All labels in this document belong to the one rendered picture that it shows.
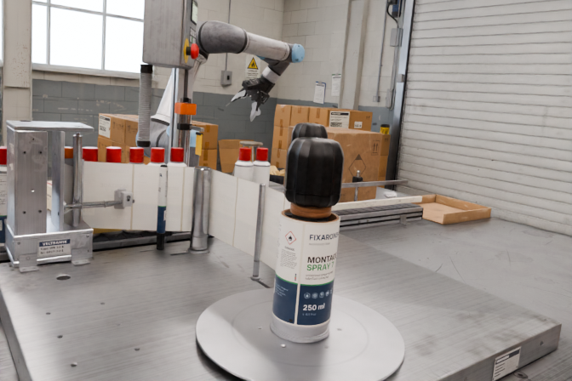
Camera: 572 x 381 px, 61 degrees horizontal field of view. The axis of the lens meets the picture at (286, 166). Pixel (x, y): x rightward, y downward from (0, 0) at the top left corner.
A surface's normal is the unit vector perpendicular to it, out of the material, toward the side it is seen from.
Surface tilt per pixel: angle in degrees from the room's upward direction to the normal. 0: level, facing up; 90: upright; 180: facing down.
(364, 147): 90
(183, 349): 0
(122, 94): 90
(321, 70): 90
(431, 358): 0
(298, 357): 0
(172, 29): 90
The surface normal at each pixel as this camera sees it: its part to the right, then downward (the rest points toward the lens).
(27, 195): 0.59, 0.16
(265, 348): 0.08, -0.99
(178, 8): 0.03, 0.14
